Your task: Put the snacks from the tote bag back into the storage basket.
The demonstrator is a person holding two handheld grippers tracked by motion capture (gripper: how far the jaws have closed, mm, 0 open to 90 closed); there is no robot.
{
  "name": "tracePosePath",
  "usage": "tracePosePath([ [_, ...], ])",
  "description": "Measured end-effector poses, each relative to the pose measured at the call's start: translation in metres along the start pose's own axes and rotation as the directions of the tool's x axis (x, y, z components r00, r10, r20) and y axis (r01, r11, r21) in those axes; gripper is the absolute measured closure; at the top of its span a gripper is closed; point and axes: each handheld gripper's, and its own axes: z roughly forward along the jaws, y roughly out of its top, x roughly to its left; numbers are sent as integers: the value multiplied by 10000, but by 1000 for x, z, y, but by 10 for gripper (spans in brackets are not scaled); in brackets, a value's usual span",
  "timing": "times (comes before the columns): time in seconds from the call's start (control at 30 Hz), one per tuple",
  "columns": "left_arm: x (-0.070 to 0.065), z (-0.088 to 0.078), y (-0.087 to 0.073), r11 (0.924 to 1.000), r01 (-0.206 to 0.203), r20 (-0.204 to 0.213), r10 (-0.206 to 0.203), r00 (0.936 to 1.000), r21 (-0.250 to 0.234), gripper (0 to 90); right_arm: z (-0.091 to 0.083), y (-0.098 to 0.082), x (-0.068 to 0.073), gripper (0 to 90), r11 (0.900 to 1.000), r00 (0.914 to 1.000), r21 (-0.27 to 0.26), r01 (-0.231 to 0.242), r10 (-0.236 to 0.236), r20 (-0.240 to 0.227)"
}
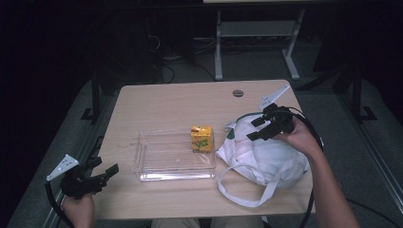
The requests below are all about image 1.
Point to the grey round table grommet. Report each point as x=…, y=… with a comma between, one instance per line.
x=238, y=93

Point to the clear plastic tray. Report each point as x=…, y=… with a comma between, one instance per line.
x=168, y=158

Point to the person's right hand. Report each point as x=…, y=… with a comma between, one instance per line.
x=301, y=137

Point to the white cloth bag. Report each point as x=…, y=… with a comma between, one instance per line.
x=263, y=161

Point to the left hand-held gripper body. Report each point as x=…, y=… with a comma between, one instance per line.
x=77, y=185

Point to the black metal stand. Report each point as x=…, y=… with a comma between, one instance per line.
x=358, y=95
x=95, y=98

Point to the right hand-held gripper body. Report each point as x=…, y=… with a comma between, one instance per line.
x=280, y=120

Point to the person's left hand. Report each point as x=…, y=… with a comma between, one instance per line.
x=79, y=210

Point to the yellow drink carton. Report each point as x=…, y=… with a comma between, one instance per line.
x=201, y=139

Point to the white metal table frame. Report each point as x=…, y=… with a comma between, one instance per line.
x=218, y=47

